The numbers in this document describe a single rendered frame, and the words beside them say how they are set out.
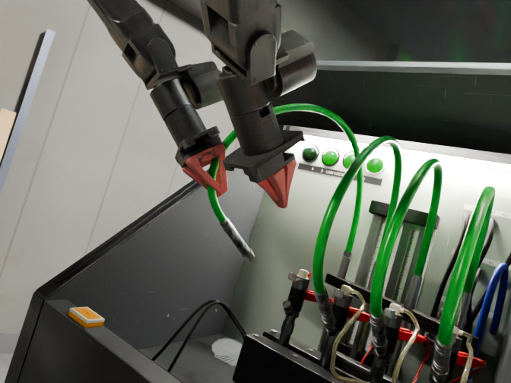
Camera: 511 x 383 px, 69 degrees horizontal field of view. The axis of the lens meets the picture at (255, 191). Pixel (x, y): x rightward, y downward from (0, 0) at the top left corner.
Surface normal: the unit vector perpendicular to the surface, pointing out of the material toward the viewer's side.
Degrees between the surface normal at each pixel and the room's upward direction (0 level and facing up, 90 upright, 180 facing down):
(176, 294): 90
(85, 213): 90
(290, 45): 55
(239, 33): 119
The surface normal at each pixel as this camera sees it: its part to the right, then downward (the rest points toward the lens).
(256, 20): 0.59, 0.65
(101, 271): 0.80, 0.21
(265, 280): -0.53, -0.20
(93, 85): 0.56, 0.13
